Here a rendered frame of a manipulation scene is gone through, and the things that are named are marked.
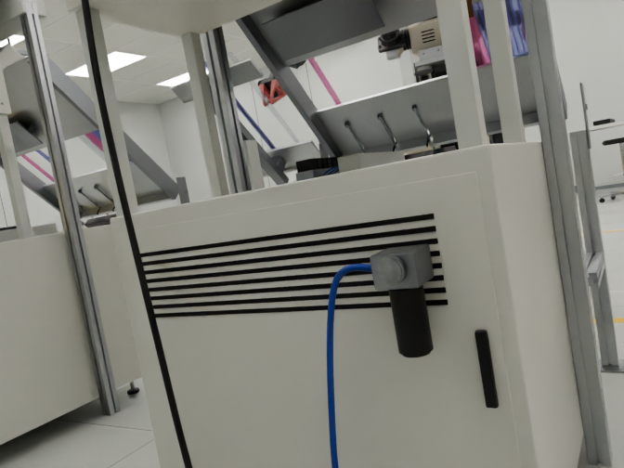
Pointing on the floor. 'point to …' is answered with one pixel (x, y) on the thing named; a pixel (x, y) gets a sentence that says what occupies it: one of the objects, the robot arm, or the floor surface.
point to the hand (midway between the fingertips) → (267, 102)
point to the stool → (615, 174)
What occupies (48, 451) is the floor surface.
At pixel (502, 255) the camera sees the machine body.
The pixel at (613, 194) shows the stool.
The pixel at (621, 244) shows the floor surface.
